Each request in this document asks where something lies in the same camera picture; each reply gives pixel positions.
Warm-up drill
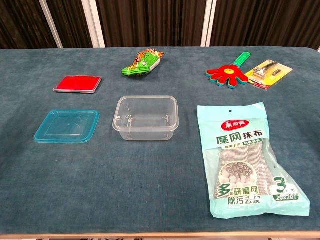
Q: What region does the green snack packet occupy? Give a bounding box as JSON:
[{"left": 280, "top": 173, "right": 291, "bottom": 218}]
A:
[{"left": 121, "top": 48, "right": 165, "bottom": 79}]

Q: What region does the clear plastic container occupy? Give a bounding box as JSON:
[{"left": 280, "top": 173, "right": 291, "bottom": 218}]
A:
[{"left": 112, "top": 95, "right": 179, "bottom": 142}]

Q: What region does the mint cleaning cloth package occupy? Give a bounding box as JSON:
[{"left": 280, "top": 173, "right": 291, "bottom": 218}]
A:
[{"left": 196, "top": 101, "right": 311, "bottom": 220}]

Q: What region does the red ink pad case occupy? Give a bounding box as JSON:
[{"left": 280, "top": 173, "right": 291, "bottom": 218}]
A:
[{"left": 52, "top": 75, "right": 103, "bottom": 94}]

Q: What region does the blue transparent plastic lid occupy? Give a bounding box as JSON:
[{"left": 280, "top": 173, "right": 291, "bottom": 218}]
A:
[{"left": 33, "top": 109, "right": 101, "bottom": 145}]

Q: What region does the red hand clapper toy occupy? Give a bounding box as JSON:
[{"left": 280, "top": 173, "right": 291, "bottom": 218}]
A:
[{"left": 206, "top": 51, "right": 252, "bottom": 90}]

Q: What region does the dark pleated curtain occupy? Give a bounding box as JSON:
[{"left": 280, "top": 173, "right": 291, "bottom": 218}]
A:
[{"left": 0, "top": 0, "right": 320, "bottom": 50}]

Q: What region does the teal velvet tablecloth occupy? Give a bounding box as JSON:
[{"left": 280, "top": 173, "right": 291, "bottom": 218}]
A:
[{"left": 0, "top": 46, "right": 320, "bottom": 235}]

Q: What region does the yellow razor blister pack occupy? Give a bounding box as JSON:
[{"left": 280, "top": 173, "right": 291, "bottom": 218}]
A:
[{"left": 244, "top": 59, "right": 294, "bottom": 91}]

